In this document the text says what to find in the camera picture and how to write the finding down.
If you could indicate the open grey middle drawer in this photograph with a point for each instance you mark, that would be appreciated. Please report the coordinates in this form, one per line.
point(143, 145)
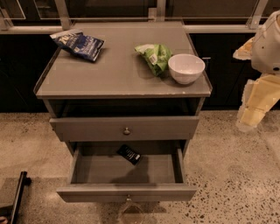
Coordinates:
point(100, 174)

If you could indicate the closed grey top drawer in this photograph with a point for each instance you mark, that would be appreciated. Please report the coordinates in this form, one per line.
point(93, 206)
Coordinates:
point(89, 129)

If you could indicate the white railing frame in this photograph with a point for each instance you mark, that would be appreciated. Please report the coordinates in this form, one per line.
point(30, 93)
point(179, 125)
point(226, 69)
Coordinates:
point(196, 16)

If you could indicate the black rxbar chocolate wrapper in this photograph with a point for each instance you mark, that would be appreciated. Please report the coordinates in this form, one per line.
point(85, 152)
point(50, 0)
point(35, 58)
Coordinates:
point(126, 152)

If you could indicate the black object on floor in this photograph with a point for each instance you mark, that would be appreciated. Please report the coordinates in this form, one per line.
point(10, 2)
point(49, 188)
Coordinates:
point(9, 214)

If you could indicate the blue chip bag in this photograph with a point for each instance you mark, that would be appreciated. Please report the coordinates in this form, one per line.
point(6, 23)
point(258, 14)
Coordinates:
point(76, 43)

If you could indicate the round metal drawer knob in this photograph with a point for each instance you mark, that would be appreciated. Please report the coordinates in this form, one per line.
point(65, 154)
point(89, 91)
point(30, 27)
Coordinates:
point(126, 131)

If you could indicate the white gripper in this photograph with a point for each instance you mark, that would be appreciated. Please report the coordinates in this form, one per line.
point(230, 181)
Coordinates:
point(267, 49)

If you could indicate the white ceramic bowl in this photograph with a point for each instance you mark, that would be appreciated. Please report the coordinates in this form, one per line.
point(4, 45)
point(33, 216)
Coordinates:
point(185, 68)

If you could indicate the green snack bag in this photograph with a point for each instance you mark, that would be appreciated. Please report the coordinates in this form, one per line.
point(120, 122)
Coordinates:
point(156, 56)

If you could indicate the grey wooden drawer cabinet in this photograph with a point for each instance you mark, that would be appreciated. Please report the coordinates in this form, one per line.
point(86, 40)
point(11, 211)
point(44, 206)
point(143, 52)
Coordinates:
point(120, 83)

